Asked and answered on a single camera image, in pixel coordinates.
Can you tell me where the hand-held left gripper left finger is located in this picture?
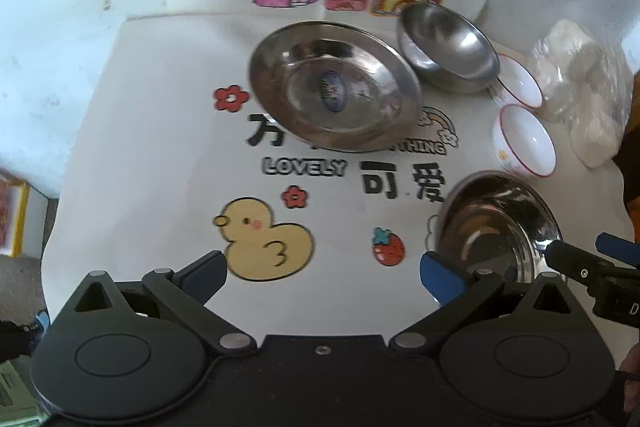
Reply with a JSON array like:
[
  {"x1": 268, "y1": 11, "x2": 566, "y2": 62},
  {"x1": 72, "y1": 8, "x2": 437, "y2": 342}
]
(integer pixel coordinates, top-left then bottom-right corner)
[{"x1": 74, "y1": 250, "x2": 256, "y2": 354}]

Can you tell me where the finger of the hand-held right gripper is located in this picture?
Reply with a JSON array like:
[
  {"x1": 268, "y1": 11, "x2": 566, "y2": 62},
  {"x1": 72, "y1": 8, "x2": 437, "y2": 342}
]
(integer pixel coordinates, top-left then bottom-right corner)
[
  {"x1": 544, "y1": 238, "x2": 621, "y2": 284},
  {"x1": 596, "y1": 232, "x2": 640, "y2": 269}
]

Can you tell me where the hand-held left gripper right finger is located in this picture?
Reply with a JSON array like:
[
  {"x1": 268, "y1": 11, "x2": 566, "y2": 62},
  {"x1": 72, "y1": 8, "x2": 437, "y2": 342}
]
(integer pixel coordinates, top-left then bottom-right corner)
[{"x1": 389, "y1": 250, "x2": 571, "y2": 353}]

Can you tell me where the small steel plate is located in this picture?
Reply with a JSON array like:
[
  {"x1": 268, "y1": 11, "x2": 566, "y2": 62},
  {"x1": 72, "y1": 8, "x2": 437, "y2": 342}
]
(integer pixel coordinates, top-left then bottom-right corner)
[{"x1": 433, "y1": 170, "x2": 564, "y2": 284}]

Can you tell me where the white bowl with red rim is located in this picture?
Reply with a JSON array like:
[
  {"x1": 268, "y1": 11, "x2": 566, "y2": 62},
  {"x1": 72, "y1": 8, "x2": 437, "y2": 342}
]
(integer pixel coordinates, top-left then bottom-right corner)
[
  {"x1": 491, "y1": 105, "x2": 557, "y2": 180},
  {"x1": 494, "y1": 54, "x2": 545, "y2": 110}
]

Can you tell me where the large steel plate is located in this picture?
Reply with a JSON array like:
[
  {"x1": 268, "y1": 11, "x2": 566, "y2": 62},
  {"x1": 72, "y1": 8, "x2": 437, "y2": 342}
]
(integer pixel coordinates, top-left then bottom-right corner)
[{"x1": 248, "y1": 21, "x2": 424, "y2": 154}]

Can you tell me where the steel bowl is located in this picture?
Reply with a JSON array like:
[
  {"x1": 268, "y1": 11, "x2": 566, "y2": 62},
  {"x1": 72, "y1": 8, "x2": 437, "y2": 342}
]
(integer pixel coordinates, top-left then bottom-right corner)
[{"x1": 396, "y1": 2, "x2": 501, "y2": 96}]

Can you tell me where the white cartoon printed mat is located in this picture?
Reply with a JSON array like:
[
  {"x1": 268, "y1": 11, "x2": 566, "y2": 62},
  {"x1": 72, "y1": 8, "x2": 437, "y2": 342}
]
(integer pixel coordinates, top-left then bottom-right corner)
[{"x1": 40, "y1": 13, "x2": 640, "y2": 358}]

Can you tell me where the clear bag of white buns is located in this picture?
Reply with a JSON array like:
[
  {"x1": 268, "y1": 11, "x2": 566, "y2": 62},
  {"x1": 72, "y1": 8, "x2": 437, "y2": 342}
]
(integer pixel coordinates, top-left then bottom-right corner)
[{"x1": 529, "y1": 19, "x2": 636, "y2": 169}]

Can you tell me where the green box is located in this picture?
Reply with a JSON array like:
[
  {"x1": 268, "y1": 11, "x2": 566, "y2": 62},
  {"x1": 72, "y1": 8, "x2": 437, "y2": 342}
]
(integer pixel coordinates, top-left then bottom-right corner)
[{"x1": 0, "y1": 353, "x2": 52, "y2": 427}]

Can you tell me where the yellow picture frame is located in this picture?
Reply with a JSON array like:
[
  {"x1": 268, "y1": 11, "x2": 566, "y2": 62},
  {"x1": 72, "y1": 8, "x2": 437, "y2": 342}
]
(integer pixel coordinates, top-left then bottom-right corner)
[{"x1": 0, "y1": 176, "x2": 32, "y2": 259}]

